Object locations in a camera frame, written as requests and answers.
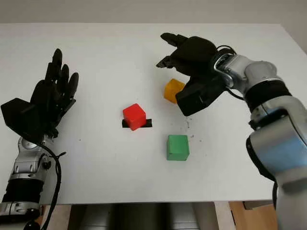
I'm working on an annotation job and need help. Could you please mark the black tape strip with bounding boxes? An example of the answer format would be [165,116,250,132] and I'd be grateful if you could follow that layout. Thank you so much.
[121,118,153,129]

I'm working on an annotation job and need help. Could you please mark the green wooden block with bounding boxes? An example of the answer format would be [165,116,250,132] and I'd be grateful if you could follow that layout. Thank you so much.
[166,134,190,161]

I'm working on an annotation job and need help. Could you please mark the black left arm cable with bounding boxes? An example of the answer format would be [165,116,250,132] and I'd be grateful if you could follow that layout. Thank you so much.
[35,141,67,230]

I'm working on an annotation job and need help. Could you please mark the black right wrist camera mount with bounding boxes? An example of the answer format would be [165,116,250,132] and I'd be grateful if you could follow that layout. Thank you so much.
[176,75,227,117]

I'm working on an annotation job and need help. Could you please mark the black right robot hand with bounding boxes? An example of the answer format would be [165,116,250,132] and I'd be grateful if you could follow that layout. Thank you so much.
[155,33,218,83]

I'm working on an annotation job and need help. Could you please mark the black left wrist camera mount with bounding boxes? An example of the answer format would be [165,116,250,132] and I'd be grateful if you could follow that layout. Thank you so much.
[0,97,46,144]

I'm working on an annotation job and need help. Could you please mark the red wooden block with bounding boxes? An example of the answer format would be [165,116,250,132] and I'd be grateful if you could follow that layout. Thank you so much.
[122,103,146,131]

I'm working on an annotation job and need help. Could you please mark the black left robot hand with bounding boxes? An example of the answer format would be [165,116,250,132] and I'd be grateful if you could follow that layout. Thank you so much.
[30,48,80,140]

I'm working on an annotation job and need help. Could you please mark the white table leg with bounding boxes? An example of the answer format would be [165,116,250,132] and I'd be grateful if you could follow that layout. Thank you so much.
[214,202,235,230]

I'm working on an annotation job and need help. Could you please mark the dark robot torso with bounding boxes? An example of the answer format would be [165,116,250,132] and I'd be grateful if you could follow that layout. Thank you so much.
[69,203,216,230]

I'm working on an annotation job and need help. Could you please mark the yellow wooden block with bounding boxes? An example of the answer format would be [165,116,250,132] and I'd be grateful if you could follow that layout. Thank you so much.
[164,78,186,104]

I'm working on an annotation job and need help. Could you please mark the brown cardboard box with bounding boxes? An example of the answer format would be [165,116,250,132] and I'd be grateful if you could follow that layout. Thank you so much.
[242,200,275,210]

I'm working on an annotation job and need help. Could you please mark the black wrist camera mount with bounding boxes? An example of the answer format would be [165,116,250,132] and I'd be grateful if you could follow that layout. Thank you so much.
[0,97,46,144]
[176,75,227,117]

